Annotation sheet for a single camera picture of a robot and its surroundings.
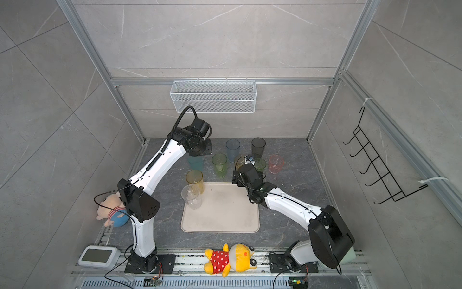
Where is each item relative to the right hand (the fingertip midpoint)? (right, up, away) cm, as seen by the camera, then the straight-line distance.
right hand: (245, 172), depth 86 cm
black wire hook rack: (+48, -1, -22) cm, 53 cm away
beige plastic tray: (-10, -19, +4) cm, 22 cm away
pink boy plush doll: (-64, -17, -3) cm, 66 cm away
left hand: (-17, +12, -2) cm, 21 cm away
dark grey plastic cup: (+8, +14, +15) cm, 22 cm away
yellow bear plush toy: (-4, -32, -18) cm, 37 cm away
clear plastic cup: (-27, -13, +3) cm, 30 cm away
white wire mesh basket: (-17, +41, +14) cm, 47 cm away
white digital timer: (-61, -34, -12) cm, 71 cm away
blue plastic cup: (-6, +13, +12) cm, 19 cm away
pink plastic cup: (+19, +3, +18) cm, 27 cm away
